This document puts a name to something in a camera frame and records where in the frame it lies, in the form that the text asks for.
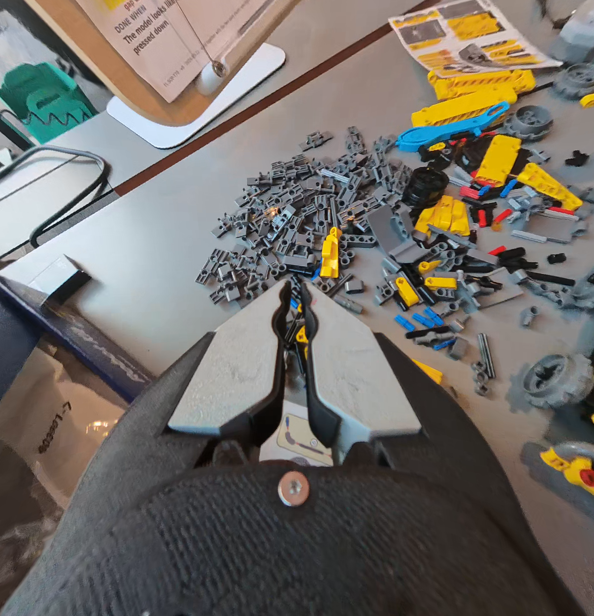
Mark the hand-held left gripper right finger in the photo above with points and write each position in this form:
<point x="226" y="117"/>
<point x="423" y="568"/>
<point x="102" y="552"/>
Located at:
<point x="364" y="380"/>

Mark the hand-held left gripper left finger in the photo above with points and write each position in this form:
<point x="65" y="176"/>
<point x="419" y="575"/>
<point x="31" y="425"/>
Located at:
<point x="229" y="375"/>

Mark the yellow toy vehicle model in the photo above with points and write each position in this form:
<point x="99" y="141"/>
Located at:
<point x="557" y="380"/>

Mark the grey desk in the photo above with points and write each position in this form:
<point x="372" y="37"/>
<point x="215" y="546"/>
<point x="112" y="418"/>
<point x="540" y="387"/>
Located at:
<point x="157" y="269"/>

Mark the instruction booklet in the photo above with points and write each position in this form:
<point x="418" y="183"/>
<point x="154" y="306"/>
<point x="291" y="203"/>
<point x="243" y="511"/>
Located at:
<point x="297" y="433"/>

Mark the pile of mixed coloured pieces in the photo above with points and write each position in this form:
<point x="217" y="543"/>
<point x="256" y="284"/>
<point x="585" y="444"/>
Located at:
<point x="451" y="269"/>

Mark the grey curved panel piece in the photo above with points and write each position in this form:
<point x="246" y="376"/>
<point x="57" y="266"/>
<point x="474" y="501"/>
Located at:
<point x="395" y="231"/>

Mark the dark blue kit box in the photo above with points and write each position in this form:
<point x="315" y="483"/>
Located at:
<point x="61" y="322"/>

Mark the small black box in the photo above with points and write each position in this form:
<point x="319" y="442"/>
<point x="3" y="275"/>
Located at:
<point x="68" y="284"/>

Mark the clear plastic bag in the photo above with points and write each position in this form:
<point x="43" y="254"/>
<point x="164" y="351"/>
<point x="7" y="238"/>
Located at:
<point x="47" y="409"/>

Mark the pile of grey track links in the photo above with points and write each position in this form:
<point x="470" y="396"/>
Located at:
<point x="302" y="202"/>

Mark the black wheel rim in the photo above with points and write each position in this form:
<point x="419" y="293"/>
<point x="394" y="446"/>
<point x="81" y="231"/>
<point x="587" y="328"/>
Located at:
<point x="424" y="187"/>

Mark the blue brick separator tool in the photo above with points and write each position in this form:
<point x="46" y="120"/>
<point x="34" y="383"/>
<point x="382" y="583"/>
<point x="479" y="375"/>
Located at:
<point x="422" y="137"/>

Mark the yellow rectangular panel piece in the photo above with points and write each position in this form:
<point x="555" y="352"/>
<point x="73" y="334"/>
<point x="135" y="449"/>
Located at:
<point x="496" y="159"/>

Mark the dark grey sprocket wheel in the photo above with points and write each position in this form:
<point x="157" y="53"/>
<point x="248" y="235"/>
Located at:
<point x="528" y="122"/>
<point x="578" y="79"/>

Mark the black angled connector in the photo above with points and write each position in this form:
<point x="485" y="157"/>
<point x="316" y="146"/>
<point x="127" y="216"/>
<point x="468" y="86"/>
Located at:
<point x="576" y="159"/>

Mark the wooden instruction board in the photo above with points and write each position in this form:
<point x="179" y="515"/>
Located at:
<point x="109" y="62"/>

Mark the yellow sticker sheet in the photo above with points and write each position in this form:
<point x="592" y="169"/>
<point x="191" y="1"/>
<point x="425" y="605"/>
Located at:
<point x="470" y="33"/>

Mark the grey battery box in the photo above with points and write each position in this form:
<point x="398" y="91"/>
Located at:
<point x="581" y="33"/>

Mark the yellow stacked beam frame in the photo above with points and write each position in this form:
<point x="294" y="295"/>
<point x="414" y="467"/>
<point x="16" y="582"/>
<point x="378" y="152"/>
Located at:
<point x="470" y="91"/>

